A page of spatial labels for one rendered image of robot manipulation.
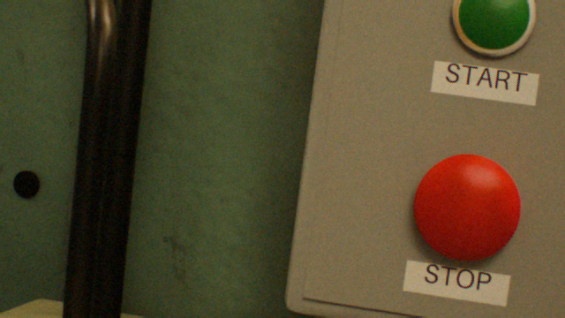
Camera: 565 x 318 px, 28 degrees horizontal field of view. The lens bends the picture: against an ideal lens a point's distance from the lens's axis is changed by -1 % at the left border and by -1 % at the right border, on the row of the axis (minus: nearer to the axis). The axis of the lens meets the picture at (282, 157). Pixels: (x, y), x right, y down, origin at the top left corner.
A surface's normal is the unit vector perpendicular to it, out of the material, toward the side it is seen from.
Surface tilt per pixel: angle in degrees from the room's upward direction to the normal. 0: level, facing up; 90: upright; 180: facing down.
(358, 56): 90
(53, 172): 90
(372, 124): 90
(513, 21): 91
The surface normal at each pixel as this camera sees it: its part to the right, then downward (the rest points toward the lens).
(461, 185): -0.22, -0.13
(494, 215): -0.03, 0.06
